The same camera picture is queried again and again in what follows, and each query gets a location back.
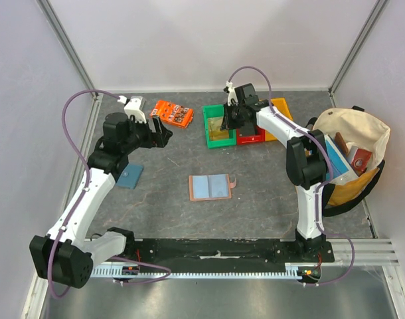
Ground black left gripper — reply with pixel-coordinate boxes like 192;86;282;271
121;114;172;154

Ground gold cards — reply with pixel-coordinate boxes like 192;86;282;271
208;116;230;141

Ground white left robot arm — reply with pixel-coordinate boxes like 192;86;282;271
29;112;173;288

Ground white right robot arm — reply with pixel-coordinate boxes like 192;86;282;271
221;82;329;262

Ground teal card wallet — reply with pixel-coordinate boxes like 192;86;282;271
116;163;143;189

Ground green plastic bin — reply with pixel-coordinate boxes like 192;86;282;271
202;104;236;149

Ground orange snack box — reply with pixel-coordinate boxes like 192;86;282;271
150;100;194;128

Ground red plastic bin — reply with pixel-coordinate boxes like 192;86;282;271
236;124;265;145

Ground yellow plastic bin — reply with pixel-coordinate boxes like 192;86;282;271
264;98;293;142

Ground brown wallet in bag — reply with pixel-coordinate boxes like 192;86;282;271
334;132;349;156

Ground blue razor box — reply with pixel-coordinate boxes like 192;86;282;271
325;135;359;185

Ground cream and mustard tote bag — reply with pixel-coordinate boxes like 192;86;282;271
307;106;390;217

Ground red box in bag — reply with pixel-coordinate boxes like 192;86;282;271
347;146;372;176

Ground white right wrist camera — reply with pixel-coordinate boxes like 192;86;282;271
224;81;238;106

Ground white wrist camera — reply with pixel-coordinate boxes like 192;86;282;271
118;95;147;124
224;81;238;106

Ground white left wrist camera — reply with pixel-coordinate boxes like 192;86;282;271
118;95;147;124

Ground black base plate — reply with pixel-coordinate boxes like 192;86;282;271
120;239;335;271

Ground aluminium corner post left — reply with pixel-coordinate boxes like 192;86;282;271
37;0;96;89

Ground aluminium corner post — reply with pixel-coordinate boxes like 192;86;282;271
37;0;96;89
328;0;389;99

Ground aluminium corner post right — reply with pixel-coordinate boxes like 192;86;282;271
328;0;389;99

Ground slotted cable duct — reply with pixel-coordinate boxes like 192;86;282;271
90;262;320;282

